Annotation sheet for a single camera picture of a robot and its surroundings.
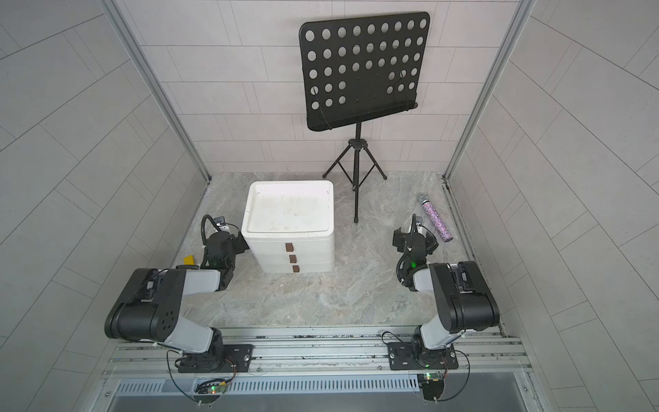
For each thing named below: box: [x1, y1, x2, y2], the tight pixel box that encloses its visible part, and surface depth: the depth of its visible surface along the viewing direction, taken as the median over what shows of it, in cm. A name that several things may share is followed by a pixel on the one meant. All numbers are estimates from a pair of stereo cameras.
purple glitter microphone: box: [417, 193, 454, 243], surface depth 101 cm
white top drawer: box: [246, 236, 335, 255], surface depth 75 cm
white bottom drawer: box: [259, 262, 335, 273], surface depth 87 cm
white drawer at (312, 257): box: [253, 251, 336, 266], surface depth 81 cm
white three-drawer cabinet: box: [241, 180, 336, 273], surface depth 78 cm
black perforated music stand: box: [299, 12, 430, 225], surface depth 70 cm
